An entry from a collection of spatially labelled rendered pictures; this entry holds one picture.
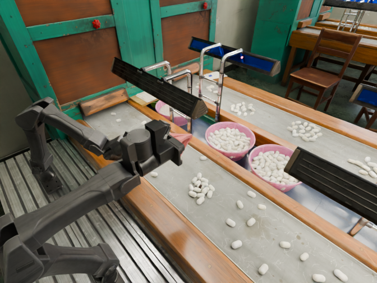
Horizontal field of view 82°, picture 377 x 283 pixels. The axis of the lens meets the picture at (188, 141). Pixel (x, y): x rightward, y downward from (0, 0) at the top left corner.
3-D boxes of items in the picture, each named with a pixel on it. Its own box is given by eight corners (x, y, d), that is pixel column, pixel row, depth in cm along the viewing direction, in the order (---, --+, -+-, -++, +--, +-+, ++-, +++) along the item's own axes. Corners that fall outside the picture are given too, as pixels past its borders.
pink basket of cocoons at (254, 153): (285, 209, 93) (292, 196, 87) (234, 175, 108) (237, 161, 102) (311, 176, 107) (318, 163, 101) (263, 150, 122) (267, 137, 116)
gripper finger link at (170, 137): (186, 123, 68) (162, 136, 63) (203, 133, 64) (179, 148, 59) (186, 140, 72) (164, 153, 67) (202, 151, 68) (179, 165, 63)
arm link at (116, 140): (135, 141, 92) (113, 122, 86) (129, 155, 85) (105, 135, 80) (117, 152, 97) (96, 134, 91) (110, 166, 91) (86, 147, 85)
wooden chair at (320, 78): (279, 108, 285) (302, 32, 227) (296, 98, 306) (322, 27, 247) (311, 123, 259) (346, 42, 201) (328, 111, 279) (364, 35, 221)
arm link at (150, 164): (147, 141, 60) (125, 153, 56) (160, 151, 57) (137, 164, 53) (149, 159, 64) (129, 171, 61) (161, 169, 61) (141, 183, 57)
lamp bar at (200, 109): (194, 121, 80) (194, 103, 76) (110, 72, 115) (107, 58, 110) (208, 112, 85) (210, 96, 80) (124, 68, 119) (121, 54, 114)
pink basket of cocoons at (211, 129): (246, 172, 110) (249, 159, 103) (197, 156, 118) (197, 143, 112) (256, 141, 128) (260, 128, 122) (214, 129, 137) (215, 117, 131)
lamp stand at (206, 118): (217, 128, 138) (225, 56, 109) (195, 115, 149) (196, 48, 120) (235, 117, 148) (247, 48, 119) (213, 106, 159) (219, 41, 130)
